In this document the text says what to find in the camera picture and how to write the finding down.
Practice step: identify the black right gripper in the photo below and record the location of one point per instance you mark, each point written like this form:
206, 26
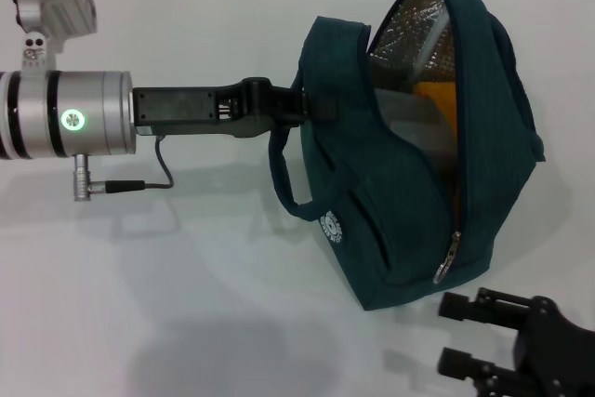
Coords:
558, 355

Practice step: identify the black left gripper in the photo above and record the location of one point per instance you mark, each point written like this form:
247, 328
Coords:
186, 106

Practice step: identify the yellow toy banana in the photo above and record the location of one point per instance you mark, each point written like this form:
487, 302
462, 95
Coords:
441, 99

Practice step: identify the clear plastic food container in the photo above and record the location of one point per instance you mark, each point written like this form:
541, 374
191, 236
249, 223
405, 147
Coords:
409, 132

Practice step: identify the dark teal insulated lunch bag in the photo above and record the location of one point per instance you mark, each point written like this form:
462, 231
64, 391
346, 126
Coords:
400, 211

